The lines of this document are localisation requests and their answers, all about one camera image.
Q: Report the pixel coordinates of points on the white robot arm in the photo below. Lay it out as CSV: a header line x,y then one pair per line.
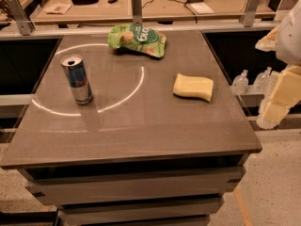
x,y
288,44

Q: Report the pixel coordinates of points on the white paper pad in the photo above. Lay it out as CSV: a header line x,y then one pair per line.
x,y
201,8

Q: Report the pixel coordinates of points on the clear plastic bottle right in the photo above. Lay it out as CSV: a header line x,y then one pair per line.
x,y
262,80

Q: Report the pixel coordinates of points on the metal bracket left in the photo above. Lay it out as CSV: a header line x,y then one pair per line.
x,y
23,23

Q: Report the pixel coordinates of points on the clear plastic bottle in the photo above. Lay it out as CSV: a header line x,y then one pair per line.
x,y
240,83
262,80

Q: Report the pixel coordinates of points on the red bull can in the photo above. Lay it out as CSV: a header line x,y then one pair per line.
x,y
75,71

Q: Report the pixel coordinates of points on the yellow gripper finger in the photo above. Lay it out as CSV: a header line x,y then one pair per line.
x,y
268,42
282,93

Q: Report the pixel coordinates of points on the small black device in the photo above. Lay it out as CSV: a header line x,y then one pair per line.
x,y
112,1

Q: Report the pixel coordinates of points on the metal bracket right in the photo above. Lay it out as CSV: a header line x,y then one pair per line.
x,y
247,19

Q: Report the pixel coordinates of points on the metal bracket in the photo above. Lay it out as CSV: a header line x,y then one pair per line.
x,y
137,12
247,19
23,23

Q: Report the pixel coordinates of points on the paper sheet on desk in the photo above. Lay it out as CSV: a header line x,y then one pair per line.
x,y
58,8

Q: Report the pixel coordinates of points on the yellow sponge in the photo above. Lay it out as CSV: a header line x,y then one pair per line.
x,y
193,87

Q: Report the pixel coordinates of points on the metal bracket middle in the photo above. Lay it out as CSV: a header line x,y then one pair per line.
x,y
137,12

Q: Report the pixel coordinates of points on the clear plastic bottle left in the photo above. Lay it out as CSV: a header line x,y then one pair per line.
x,y
240,83

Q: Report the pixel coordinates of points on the grey drawer cabinet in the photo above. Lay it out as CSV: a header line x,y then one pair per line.
x,y
172,192

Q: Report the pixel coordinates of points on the green chip bag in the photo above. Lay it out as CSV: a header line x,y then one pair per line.
x,y
138,38

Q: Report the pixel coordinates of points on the black object on desk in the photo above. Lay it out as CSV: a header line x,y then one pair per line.
x,y
84,2

